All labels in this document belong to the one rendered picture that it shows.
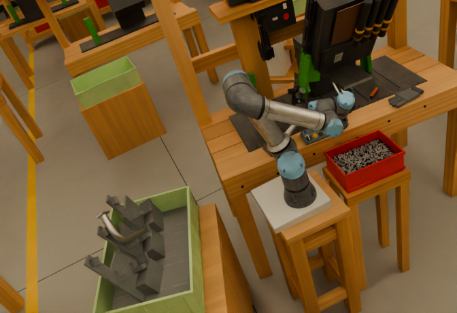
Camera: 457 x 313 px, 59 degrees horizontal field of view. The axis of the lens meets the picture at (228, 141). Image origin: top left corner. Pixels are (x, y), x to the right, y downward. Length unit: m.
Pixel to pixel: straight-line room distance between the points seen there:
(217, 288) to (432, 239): 1.54
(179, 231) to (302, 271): 0.62
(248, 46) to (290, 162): 0.94
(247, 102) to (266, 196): 0.60
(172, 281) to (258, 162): 0.75
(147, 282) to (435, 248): 1.78
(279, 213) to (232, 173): 0.39
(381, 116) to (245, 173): 0.79
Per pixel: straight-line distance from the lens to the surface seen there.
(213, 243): 2.00
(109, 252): 2.02
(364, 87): 2.58
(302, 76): 2.31
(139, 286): 1.84
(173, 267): 1.92
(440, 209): 3.06
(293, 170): 1.75
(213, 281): 1.87
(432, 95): 2.47
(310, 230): 1.86
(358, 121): 2.30
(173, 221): 2.10
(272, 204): 1.94
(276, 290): 2.72
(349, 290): 2.38
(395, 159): 2.07
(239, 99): 1.55
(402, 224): 2.39
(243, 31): 2.44
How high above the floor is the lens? 2.27
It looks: 36 degrees down
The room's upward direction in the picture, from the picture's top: 19 degrees counter-clockwise
